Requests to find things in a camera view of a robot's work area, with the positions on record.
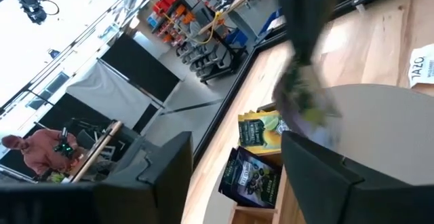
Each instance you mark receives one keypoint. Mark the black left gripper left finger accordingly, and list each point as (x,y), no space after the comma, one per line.
(176,169)

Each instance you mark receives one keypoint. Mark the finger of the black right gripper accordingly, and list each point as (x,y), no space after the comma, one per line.
(320,6)
(291,6)

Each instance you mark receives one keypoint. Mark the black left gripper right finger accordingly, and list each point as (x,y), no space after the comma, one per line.
(318,183)

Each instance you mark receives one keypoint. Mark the yellow lemon tea packet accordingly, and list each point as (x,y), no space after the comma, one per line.
(261,132)
(242,116)

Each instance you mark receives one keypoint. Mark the white orange Tazo tea packet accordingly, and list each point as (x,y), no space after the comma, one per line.
(422,68)

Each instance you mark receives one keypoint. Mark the wooden tea organizer box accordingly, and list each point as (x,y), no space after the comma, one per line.
(285,200)

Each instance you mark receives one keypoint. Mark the blue storage bin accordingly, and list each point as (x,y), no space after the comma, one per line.
(271,22)

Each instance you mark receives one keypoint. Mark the wooden pole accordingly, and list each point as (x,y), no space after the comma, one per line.
(234,5)
(96,151)

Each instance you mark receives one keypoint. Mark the round grey table mat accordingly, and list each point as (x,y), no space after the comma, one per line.
(373,132)

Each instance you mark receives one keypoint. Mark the white cloth panel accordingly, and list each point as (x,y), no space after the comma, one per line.
(108,95)

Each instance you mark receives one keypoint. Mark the storage shelf rack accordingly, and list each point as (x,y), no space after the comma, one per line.
(203,57)

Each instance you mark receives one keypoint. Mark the black divider panel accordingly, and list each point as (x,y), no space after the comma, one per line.
(78,112)
(142,68)

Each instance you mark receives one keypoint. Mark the person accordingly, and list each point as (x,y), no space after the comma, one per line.
(37,152)

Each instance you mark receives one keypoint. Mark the black table rail frame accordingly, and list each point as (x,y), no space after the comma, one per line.
(219,115)

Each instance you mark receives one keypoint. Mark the black overhead camera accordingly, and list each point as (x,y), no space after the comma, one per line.
(32,6)

